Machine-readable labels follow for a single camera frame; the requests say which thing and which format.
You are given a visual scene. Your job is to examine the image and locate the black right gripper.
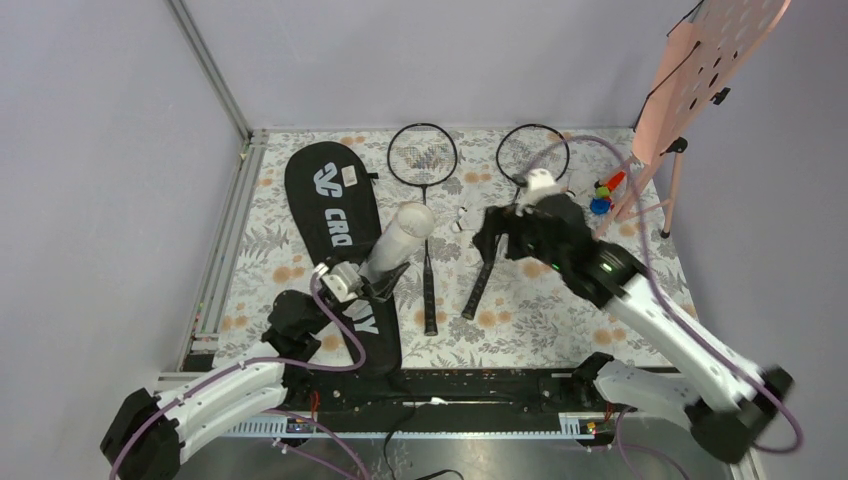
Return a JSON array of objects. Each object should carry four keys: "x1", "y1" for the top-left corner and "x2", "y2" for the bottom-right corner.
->
[{"x1": 472, "y1": 203, "x2": 568, "y2": 273}]

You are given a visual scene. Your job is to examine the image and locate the white shuttlecock tube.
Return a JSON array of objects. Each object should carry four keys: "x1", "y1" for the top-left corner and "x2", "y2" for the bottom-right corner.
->
[{"x1": 359, "y1": 202, "x2": 435, "y2": 279}]

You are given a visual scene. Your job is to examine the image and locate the white shuttlecock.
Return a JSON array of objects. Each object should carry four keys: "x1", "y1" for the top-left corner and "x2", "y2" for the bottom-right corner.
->
[{"x1": 450, "y1": 206, "x2": 481, "y2": 234}]

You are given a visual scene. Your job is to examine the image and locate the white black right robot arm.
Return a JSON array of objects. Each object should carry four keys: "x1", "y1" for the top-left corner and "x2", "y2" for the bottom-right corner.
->
[{"x1": 473, "y1": 194, "x2": 794, "y2": 464}]

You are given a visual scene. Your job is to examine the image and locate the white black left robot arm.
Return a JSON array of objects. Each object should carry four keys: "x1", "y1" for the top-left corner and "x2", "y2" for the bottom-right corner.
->
[{"x1": 100, "y1": 262, "x2": 408, "y2": 479}]

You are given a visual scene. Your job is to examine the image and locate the black badminton racket right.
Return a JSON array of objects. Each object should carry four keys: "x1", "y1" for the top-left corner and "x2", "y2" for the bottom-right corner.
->
[{"x1": 461, "y1": 123, "x2": 571, "y2": 321}]

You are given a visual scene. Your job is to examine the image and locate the black badminton racket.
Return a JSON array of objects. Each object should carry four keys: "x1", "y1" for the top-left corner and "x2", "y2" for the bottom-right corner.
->
[
  {"x1": 386, "y1": 122, "x2": 459, "y2": 337},
  {"x1": 461, "y1": 123, "x2": 571, "y2": 321}
]

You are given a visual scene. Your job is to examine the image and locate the black badminton racket left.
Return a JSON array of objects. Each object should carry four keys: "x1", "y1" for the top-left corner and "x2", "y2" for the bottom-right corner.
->
[{"x1": 386, "y1": 122, "x2": 459, "y2": 337}]

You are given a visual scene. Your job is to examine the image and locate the colourful toy pile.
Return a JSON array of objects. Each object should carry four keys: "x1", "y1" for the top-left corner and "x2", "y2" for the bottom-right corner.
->
[{"x1": 589, "y1": 171, "x2": 627, "y2": 215}]

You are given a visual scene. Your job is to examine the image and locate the floral table mat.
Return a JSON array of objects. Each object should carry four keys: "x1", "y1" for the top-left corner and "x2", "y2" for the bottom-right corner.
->
[{"x1": 214, "y1": 129, "x2": 666, "y2": 369}]

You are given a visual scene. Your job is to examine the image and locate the black Crossway racket bag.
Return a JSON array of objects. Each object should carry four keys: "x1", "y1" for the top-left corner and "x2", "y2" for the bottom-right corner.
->
[{"x1": 284, "y1": 141, "x2": 401, "y2": 377}]

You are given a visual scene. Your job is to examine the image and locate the pink perforated metal chair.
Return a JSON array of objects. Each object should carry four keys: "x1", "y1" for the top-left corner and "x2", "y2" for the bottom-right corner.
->
[{"x1": 596, "y1": 0, "x2": 791, "y2": 238}]

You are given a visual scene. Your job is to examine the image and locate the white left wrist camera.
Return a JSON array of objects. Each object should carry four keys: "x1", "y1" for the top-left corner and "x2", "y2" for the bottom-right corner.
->
[{"x1": 314, "y1": 261, "x2": 363, "y2": 304}]

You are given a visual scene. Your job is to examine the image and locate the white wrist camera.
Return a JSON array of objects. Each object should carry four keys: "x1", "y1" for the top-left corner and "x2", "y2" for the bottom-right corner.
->
[
  {"x1": 516, "y1": 168, "x2": 561, "y2": 216},
  {"x1": 314, "y1": 261, "x2": 363, "y2": 304}
]

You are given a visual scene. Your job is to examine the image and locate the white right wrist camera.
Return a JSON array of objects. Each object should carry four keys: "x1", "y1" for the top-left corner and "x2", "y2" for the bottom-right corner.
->
[{"x1": 516, "y1": 168, "x2": 561, "y2": 216}]

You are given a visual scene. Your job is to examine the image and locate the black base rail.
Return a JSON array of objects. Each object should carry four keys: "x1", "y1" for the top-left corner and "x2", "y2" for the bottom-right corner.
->
[{"x1": 267, "y1": 368, "x2": 624, "y2": 437}]

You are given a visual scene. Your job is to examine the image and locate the aluminium frame profile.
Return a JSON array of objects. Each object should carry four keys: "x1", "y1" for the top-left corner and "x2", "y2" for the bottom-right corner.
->
[{"x1": 165, "y1": 0, "x2": 270, "y2": 346}]

